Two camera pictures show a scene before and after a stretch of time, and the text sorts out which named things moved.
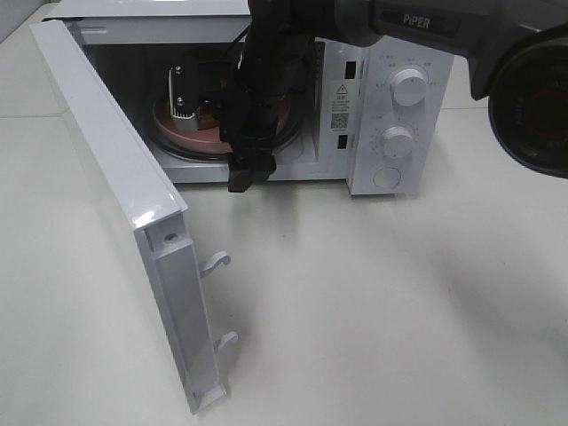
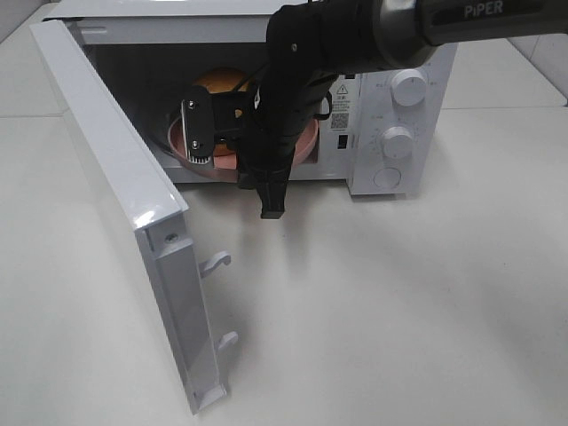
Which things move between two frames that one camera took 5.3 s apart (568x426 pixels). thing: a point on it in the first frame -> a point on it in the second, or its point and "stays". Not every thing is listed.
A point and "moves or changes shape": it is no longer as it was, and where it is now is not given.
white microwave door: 155,206 stays
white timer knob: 398,142 stays
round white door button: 387,177 stays
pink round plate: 209,139 moves or changes shape
